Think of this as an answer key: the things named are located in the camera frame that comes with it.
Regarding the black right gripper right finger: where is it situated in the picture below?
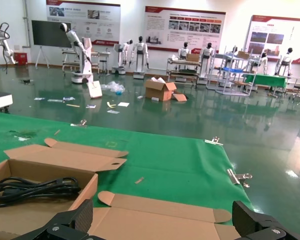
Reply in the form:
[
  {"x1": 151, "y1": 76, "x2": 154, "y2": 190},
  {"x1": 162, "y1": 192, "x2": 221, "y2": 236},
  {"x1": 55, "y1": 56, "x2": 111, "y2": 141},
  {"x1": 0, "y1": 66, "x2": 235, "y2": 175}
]
[{"x1": 232, "y1": 199, "x2": 300, "y2": 240}]

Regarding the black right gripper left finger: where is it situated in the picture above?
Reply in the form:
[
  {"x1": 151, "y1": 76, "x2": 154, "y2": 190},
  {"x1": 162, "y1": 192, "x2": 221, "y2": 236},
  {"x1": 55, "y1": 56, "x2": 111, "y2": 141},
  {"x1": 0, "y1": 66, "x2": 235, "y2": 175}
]
[{"x1": 16, "y1": 198, "x2": 96, "y2": 240}]

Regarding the black power cable bundle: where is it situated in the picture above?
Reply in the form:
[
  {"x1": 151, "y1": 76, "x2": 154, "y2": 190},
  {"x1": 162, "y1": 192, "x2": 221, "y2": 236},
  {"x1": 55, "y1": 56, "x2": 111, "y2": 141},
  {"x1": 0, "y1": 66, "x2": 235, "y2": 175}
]
[{"x1": 0, "y1": 176, "x2": 83, "y2": 209}]

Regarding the open brown cardboard box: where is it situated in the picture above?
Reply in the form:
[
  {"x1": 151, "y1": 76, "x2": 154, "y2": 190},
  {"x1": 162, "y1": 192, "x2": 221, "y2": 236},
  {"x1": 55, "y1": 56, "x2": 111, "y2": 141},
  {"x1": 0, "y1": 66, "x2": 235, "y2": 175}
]
[
  {"x1": 88, "y1": 190, "x2": 242, "y2": 240},
  {"x1": 0, "y1": 137, "x2": 130, "y2": 237}
]

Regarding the small leaning cardboard box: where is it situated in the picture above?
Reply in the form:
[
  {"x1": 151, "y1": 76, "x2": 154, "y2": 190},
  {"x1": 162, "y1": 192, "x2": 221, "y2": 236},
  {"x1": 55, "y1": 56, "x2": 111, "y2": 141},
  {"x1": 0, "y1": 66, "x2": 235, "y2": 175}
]
[{"x1": 86, "y1": 80, "x2": 104, "y2": 100}]

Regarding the large open cardboard box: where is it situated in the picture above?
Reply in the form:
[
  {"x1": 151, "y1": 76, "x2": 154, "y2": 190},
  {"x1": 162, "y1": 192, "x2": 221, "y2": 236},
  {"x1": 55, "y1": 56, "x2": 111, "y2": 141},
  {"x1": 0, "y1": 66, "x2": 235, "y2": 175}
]
[{"x1": 144, "y1": 76, "x2": 178, "y2": 102}]

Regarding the green table cloth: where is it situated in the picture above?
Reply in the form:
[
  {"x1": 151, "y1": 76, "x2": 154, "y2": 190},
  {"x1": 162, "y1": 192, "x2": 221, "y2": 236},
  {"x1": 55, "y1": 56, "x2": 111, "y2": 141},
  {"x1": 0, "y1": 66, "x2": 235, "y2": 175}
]
[{"x1": 0, "y1": 111, "x2": 255, "y2": 222}]

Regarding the white machine base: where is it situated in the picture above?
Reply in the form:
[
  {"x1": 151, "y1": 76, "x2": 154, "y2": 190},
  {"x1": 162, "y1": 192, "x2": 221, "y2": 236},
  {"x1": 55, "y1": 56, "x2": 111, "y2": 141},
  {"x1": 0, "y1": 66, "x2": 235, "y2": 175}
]
[{"x1": 0, "y1": 72, "x2": 14, "y2": 112}]

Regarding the table with green cloth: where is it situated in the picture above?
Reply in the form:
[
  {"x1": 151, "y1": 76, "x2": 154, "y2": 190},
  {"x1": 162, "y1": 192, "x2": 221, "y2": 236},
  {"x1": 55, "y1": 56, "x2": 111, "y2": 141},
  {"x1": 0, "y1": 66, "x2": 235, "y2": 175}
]
[{"x1": 242, "y1": 72, "x2": 289, "y2": 97}]

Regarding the flat cardboard piece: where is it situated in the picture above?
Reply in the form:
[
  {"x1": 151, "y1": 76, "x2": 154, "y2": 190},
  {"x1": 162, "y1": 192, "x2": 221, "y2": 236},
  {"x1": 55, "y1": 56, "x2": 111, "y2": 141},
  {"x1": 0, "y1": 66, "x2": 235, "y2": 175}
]
[{"x1": 171, "y1": 90, "x2": 189, "y2": 102}]

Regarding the clear plastic bag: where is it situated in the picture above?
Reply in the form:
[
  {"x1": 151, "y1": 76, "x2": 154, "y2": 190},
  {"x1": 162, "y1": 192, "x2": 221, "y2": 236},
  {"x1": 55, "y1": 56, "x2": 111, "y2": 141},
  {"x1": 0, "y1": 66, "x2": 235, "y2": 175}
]
[{"x1": 100, "y1": 80, "x2": 126, "y2": 96}]

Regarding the leaning white wheeled humanoid robot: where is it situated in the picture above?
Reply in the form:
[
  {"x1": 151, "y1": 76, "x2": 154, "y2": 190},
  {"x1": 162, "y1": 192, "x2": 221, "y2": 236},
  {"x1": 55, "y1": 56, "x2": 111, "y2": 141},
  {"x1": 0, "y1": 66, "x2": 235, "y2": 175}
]
[{"x1": 59, "y1": 22, "x2": 95, "y2": 85}]

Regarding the black stool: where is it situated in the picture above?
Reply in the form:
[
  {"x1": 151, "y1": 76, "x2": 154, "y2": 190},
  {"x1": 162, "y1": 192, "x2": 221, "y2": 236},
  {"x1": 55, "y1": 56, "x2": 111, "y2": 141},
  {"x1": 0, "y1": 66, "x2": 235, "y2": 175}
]
[{"x1": 99, "y1": 58, "x2": 111, "y2": 76}]

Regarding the metal rack table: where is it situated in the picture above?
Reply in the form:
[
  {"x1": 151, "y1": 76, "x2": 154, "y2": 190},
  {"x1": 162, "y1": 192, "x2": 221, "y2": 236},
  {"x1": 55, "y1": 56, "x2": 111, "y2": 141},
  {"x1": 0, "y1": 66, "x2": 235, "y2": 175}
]
[
  {"x1": 165, "y1": 55, "x2": 202, "y2": 85},
  {"x1": 61, "y1": 48, "x2": 101, "y2": 75}
]

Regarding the white packing paper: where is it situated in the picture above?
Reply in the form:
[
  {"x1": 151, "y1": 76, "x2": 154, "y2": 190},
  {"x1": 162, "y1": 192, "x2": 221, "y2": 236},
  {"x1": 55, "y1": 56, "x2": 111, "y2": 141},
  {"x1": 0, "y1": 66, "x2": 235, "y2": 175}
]
[{"x1": 150, "y1": 76, "x2": 167, "y2": 85}]

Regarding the black display board on stand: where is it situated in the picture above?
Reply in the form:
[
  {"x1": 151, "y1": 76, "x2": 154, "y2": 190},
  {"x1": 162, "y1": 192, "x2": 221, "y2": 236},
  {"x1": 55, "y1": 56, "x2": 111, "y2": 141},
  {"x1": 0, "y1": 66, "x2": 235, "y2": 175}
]
[{"x1": 30, "y1": 19, "x2": 74, "y2": 70}]

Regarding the grey metal shelf frame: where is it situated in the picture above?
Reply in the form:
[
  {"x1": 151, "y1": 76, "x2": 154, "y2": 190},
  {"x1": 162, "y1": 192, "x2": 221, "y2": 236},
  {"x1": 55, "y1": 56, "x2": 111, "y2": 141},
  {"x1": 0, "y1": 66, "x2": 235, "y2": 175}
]
[{"x1": 205, "y1": 45, "x2": 257, "y2": 97}]

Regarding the red wall box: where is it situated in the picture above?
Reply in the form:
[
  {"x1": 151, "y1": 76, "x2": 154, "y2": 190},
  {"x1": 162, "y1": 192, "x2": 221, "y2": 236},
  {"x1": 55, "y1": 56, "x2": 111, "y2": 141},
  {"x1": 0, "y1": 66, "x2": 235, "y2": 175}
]
[{"x1": 13, "y1": 51, "x2": 29, "y2": 67}]

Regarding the wall poster with large photos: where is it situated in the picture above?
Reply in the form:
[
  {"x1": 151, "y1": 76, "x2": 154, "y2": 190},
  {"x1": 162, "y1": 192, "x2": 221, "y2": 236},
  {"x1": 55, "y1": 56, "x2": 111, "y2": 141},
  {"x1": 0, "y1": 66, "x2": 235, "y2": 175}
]
[{"x1": 244, "y1": 14, "x2": 300, "y2": 62}]

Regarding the wall poster with red header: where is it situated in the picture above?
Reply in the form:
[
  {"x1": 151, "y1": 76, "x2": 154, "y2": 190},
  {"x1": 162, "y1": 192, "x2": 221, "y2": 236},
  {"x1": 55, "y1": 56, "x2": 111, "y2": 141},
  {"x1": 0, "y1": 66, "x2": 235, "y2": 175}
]
[{"x1": 45, "y1": 0, "x2": 122, "y2": 47}]

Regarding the grey wall pipe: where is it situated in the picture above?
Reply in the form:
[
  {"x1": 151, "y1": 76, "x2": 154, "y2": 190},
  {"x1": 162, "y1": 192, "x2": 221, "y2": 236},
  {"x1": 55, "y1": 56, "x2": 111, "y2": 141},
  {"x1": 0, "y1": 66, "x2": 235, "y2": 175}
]
[{"x1": 23, "y1": 0, "x2": 32, "y2": 49}]

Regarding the wide wall poster photo row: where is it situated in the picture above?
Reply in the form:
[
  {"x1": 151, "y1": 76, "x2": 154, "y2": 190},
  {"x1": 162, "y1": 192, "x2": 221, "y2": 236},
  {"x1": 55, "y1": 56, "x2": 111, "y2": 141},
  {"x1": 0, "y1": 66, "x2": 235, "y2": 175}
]
[{"x1": 144, "y1": 5, "x2": 227, "y2": 52}]

